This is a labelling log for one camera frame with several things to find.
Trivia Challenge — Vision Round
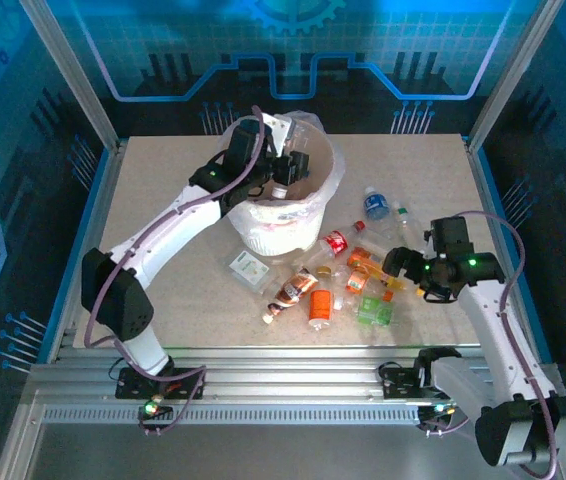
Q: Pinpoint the clear bottle gold cap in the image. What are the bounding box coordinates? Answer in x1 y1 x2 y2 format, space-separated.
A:
315 264 348 289

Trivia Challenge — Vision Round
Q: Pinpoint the small blue label water bottle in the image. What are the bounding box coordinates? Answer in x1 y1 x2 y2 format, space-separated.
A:
362 185 392 222

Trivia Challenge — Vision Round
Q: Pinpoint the slotted grey cable duct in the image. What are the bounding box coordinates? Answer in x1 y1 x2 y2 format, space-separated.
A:
42 405 427 425

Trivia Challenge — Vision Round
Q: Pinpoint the small orange label bottle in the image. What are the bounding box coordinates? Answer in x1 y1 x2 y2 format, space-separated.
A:
345 268 370 295

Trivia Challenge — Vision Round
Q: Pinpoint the aluminium frame post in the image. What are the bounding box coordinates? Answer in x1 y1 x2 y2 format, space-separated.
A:
465 0 564 149
17 0 123 151

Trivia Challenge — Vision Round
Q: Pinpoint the small clear crushed bottle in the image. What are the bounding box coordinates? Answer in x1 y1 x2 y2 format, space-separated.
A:
331 292 358 315

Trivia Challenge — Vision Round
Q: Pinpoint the clear bottle green band label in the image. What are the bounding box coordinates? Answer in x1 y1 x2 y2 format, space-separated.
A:
392 200 422 239

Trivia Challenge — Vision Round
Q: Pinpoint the orange juice bottle yellow cap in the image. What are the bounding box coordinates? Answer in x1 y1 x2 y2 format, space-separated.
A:
346 247 425 296

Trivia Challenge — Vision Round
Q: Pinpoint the small LED circuit board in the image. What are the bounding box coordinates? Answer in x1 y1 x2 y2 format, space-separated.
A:
137 394 174 419
420 402 457 421

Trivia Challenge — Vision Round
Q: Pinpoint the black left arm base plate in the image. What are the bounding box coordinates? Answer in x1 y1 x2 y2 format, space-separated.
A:
115 366 208 400

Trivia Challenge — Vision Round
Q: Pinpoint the white trash bin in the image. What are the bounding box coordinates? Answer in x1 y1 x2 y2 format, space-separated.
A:
217 110 347 254

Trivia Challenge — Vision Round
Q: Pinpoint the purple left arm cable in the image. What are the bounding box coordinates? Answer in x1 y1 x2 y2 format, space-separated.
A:
83 104 269 436

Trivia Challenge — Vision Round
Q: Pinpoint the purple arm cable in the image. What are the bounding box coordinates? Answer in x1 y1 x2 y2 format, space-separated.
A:
421 209 562 479
83 104 269 436

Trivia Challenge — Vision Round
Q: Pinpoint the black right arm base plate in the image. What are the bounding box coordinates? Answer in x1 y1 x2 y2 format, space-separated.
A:
379 363 464 400

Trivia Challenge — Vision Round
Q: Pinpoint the brown label drink bottle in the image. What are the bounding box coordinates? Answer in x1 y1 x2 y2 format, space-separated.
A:
261 267 320 325

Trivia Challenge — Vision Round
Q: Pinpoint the red label cola bottle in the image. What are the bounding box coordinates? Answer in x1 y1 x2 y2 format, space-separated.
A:
307 219 368 266

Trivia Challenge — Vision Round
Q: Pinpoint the green label bottle orange cap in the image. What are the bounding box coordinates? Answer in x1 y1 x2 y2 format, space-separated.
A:
355 289 397 327

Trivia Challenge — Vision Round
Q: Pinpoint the orange label clear bottle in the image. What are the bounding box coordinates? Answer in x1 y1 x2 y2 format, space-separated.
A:
307 288 334 331

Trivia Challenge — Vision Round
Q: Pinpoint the plain clear plastic bottle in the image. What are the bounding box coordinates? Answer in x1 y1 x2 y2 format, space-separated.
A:
357 229 399 254

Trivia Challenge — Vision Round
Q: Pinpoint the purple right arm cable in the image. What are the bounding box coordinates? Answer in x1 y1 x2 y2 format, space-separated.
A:
421 209 562 479

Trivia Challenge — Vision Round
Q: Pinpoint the aluminium front rail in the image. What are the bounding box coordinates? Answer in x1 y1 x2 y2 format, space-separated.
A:
27 346 562 409

